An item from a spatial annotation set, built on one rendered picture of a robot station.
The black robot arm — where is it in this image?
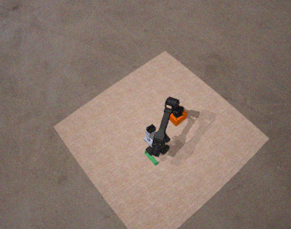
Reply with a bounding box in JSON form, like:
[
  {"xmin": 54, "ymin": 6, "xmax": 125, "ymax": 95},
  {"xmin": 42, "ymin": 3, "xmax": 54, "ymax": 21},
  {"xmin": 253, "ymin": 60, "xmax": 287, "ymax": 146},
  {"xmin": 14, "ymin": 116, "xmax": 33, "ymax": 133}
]
[{"xmin": 151, "ymin": 96, "xmax": 184, "ymax": 157}]

